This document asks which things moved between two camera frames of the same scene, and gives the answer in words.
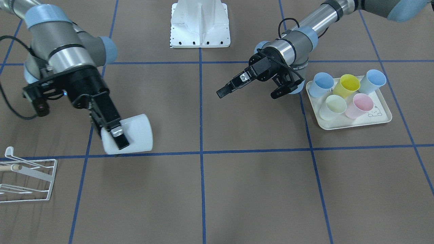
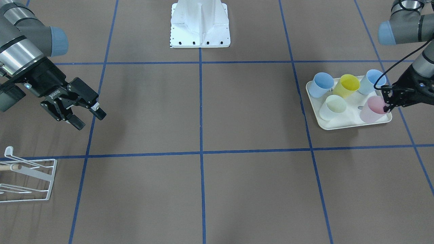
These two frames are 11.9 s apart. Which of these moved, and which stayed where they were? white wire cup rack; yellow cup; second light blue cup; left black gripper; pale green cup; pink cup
Moved: pink cup; left black gripper
Stayed: second light blue cup; yellow cup; white wire cup rack; pale green cup
